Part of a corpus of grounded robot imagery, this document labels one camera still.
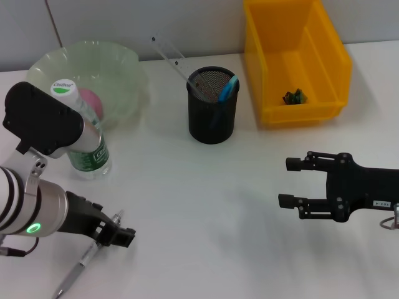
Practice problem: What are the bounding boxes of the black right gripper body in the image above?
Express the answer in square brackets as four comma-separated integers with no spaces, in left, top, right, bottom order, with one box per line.
[325,152,399,224]

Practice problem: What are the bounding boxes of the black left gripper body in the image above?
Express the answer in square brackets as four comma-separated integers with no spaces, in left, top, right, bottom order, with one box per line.
[57,191,109,241]

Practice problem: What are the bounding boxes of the clear bottle green label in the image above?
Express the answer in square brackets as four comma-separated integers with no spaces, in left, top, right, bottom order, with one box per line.
[49,80,112,181]

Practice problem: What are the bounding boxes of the silver pen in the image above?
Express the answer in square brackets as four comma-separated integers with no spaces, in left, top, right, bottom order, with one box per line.
[52,209,126,297]

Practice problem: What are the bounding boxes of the green plastic scrap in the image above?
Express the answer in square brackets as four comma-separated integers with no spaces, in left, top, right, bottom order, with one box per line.
[281,88,309,105]

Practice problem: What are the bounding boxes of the blue scissors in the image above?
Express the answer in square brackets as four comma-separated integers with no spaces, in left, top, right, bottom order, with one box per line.
[209,75,240,130]

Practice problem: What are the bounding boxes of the pink peach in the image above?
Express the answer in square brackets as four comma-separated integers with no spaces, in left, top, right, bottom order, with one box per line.
[77,88,103,121]

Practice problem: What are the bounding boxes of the transparent plastic ruler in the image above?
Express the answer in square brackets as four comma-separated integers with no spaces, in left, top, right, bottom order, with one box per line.
[150,31,216,101]

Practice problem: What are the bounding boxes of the black mesh pen holder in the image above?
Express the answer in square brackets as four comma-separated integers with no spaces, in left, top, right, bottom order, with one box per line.
[186,65,240,145]

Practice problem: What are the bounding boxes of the translucent green fruit bowl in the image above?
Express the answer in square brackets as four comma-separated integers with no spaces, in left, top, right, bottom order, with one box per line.
[26,39,150,131]

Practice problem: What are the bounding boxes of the yellow plastic bin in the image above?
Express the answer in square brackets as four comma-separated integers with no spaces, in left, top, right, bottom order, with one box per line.
[243,0,353,126]

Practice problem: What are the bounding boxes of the grey right gripper cable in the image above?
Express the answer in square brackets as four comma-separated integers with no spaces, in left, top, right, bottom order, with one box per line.
[379,203,399,230]

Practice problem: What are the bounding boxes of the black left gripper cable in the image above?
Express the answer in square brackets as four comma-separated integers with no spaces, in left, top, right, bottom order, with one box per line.
[0,235,41,258]

